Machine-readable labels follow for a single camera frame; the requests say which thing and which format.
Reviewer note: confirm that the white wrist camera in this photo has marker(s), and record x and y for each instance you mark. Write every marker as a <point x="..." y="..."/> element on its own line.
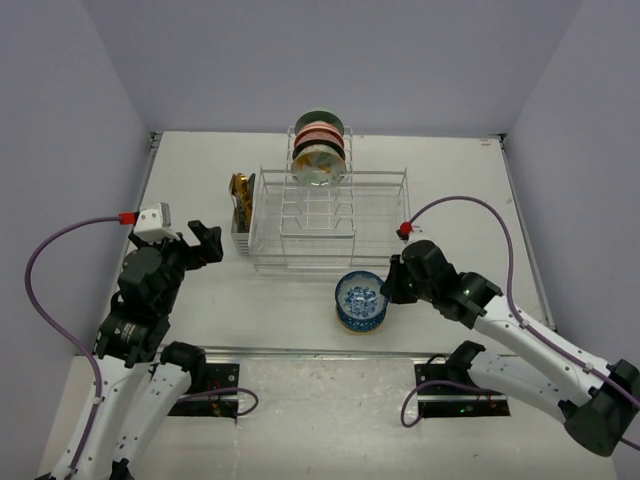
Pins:
<point x="154" y="223"/>
<point x="409" y="233"/>

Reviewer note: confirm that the gold spoon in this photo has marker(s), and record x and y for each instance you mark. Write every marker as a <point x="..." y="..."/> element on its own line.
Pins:
<point x="238" y="188"/>

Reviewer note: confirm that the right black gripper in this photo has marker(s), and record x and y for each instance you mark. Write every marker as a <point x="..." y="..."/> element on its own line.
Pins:
<point x="391" y="287"/>

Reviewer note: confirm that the blue floral bowl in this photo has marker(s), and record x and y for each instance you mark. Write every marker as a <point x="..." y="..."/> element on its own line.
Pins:
<point x="358" y="294"/>

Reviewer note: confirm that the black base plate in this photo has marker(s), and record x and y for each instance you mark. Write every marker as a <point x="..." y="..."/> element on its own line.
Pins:
<point x="218" y="375"/>
<point x="448" y="402"/>

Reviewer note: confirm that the white wire dish rack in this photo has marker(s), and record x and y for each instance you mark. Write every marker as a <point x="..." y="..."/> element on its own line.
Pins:
<point x="351" y="225"/>

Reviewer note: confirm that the yellow teal patterned bowl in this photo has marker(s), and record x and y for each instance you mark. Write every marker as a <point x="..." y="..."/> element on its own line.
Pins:
<point x="360" y="329"/>

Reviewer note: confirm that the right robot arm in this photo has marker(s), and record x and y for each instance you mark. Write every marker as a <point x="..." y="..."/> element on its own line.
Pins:
<point x="595" y="400"/>

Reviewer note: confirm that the red pink patterned bowl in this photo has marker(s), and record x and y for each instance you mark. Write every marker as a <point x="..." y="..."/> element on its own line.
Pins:
<point x="319" y="130"/>

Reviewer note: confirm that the dark green bowl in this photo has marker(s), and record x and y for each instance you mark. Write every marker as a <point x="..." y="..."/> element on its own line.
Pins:
<point x="319" y="114"/>

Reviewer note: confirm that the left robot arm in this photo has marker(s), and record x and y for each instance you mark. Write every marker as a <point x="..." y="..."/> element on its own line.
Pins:
<point x="131" y="333"/>

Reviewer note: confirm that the navy red patterned bowl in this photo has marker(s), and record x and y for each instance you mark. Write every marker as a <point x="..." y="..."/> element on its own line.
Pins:
<point x="344" y="317"/>

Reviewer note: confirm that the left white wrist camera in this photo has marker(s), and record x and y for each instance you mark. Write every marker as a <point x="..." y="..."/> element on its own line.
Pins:
<point x="154" y="223"/>

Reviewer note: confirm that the orange leaf patterned bowl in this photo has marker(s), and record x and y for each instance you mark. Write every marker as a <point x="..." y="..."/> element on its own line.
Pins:
<point x="318" y="168"/>

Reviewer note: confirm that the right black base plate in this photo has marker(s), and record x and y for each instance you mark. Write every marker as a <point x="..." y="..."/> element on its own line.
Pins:
<point x="448" y="402"/>

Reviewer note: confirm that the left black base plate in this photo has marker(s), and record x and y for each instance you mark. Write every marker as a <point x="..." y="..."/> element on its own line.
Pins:
<point x="218" y="375"/>

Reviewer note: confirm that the white cutlery holder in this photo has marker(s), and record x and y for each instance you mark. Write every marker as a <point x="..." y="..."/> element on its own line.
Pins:
<point x="242" y="219"/>

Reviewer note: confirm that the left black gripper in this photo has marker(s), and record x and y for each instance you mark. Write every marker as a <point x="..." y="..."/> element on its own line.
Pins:
<point x="209" y="239"/>

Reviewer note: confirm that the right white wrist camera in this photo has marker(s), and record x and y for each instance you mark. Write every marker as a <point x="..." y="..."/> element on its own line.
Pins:
<point x="409" y="233"/>

